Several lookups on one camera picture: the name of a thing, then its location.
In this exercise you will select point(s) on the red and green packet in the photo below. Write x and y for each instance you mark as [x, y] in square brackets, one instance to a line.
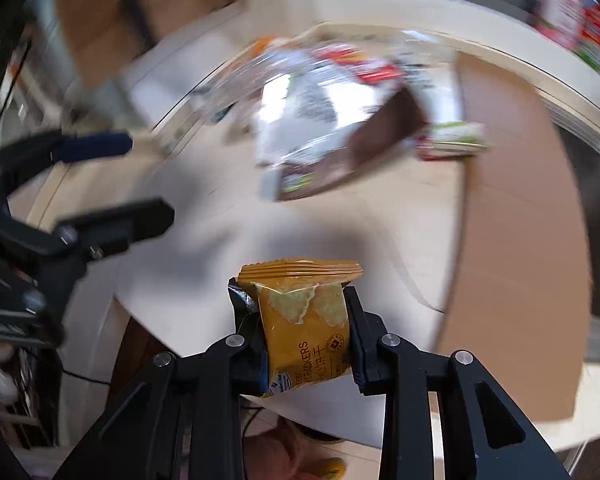
[450, 140]

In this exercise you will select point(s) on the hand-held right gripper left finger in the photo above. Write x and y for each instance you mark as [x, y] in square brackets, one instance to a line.
[252, 360]

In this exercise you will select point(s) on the brown cardboard sheet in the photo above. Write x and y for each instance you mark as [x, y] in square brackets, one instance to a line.
[520, 235]

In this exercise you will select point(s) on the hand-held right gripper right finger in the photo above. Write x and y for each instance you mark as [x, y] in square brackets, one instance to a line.
[362, 355]

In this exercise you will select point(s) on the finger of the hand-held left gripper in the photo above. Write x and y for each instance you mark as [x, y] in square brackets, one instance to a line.
[130, 222]
[95, 146]

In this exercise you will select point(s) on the pink pants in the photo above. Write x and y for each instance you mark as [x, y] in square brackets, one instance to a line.
[270, 455]

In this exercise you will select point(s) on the white foil packet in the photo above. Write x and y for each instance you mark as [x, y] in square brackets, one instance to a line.
[300, 115]

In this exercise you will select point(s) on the colourful printed packets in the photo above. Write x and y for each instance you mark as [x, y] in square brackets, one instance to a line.
[565, 5]

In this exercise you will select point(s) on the yellow cracker packet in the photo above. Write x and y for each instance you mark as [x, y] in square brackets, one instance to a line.
[305, 330]

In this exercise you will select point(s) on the clear plastic bag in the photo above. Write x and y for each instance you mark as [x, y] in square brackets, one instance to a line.
[280, 60]

